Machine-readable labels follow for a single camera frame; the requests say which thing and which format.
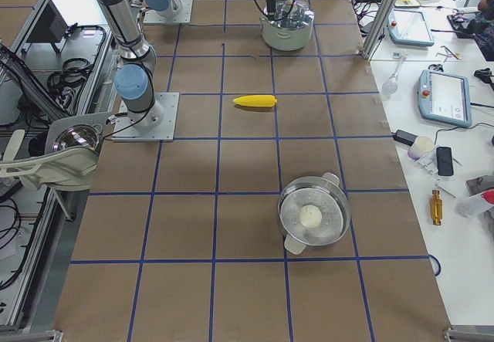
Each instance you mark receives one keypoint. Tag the yellow toy corn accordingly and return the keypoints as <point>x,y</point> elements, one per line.
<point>256,101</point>

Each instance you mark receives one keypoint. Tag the glass pot lid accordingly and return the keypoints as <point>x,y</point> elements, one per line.
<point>292,14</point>

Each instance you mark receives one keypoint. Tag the pale green cooking pot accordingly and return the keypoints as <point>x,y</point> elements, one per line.
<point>284,39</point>

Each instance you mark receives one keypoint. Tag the steel steamer pot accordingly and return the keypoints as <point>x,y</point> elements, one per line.
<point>325,193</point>

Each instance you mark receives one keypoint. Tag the far blue teach pendant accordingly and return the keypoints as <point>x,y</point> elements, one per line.
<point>409,27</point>

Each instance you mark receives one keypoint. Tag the blue teach pendant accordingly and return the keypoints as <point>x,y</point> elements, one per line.
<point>409,27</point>
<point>444,98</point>

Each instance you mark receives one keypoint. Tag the black power adapter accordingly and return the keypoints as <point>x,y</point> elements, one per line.
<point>404,137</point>

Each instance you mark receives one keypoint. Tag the near blue teach pendant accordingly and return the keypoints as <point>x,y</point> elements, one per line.
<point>444,98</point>

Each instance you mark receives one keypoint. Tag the white paper cup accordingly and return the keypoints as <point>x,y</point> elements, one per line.
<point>420,147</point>

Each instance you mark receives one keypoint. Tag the white steamed bun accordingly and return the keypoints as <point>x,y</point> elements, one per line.
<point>310,216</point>

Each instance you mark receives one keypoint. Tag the steel bowl on chair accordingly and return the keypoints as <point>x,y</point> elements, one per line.
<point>79,135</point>

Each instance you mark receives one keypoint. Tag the black smartphone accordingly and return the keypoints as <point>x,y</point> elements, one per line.
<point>444,161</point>

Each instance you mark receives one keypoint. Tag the gold brass fitting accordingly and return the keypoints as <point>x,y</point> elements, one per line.
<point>436,208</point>

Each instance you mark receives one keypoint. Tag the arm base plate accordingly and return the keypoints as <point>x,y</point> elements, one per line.
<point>158,125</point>
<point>167,12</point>

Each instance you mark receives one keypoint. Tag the aluminium frame post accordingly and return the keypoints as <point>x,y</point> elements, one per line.
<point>377,27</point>

